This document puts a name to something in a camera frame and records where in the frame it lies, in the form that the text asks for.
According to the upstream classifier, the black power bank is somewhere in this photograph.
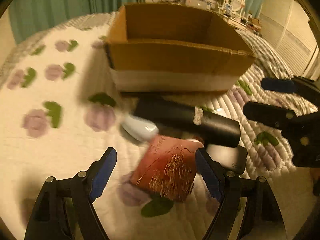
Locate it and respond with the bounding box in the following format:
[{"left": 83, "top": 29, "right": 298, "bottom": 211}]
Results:
[{"left": 206, "top": 144, "right": 248, "bottom": 175}]

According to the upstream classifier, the red floral box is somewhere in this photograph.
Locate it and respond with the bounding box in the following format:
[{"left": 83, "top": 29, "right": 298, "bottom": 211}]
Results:
[{"left": 130, "top": 135, "right": 203, "bottom": 202}]

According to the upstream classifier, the pale blue small device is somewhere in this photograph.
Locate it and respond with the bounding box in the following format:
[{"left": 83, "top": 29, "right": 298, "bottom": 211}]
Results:
[{"left": 121, "top": 114, "right": 159, "bottom": 142}]

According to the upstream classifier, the right hand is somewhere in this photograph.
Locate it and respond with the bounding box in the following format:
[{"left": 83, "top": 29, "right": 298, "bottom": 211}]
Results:
[{"left": 310, "top": 167, "right": 320, "bottom": 197}]

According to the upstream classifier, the grey checkered bed blanket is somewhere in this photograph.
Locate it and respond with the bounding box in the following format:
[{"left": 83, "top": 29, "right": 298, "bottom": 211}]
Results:
[{"left": 1, "top": 12, "right": 293, "bottom": 86}]

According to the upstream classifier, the white louvered wardrobe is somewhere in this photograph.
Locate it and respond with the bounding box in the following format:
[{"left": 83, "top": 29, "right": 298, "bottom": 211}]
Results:
[{"left": 259, "top": 0, "right": 319, "bottom": 80}]

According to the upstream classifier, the white dressing table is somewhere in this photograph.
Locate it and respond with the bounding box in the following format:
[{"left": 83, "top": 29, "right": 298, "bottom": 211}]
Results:
[{"left": 218, "top": 14, "right": 261, "bottom": 34}]

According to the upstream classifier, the white floral quilted mat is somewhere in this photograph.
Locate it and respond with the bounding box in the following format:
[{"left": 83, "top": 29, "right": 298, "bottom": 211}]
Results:
[{"left": 1, "top": 38, "right": 317, "bottom": 239}]

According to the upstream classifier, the small silver refrigerator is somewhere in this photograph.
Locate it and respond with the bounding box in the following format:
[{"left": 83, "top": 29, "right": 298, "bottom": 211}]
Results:
[{"left": 181, "top": 0, "right": 211, "bottom": 10}]

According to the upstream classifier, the open cardboard box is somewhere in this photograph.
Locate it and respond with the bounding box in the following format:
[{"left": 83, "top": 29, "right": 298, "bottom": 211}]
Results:
[{"left": 105, "top": 3, "right": 256, "bottom": 93}]

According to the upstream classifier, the green curtain left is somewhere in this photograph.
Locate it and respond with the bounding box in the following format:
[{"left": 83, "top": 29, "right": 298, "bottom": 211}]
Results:
[{"left": 9, "top": 0, "right": 145, "bottom": 43}]

